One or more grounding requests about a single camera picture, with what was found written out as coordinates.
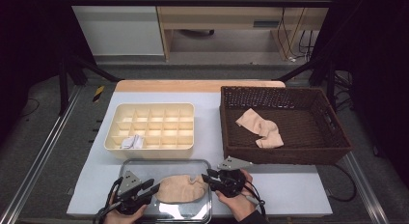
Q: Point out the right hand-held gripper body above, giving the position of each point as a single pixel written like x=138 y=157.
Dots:
x=233 y=183

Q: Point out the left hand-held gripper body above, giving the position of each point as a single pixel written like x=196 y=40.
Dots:
x=130 y=183

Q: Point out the beige sock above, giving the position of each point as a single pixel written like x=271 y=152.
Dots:
x=180 y=188
x=257 y=124

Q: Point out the cream divided storage box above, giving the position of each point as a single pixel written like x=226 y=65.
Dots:
x=151 y=153

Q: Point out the clear plastic lid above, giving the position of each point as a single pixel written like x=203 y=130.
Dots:
x=180 y=214

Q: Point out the brown wicker basket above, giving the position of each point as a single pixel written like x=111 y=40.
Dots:
x=308 y=127

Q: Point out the person's right hand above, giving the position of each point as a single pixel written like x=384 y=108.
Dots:
x=239 y=206

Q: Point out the person's left hand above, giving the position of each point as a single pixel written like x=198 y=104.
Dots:
x=120 y=219

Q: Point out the yellow black tape piece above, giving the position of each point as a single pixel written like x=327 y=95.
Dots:
x=98 y=93

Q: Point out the black metal stand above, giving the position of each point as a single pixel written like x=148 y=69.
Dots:
x=331 y=85
x=63 y=89

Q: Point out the white cabinet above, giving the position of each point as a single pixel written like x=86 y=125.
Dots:
x=119 y=34

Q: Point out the light wooden desk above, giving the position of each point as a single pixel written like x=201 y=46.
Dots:
x=225 y=16

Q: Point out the black metal crossbar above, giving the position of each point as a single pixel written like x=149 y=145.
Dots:
x=193 y=2

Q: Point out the black curtain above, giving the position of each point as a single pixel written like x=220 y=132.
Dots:
x=379 y=56
x=25 y=40

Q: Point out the aluminium floor rail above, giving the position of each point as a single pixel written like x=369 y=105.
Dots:
x=366 y=188
x=35 y=159

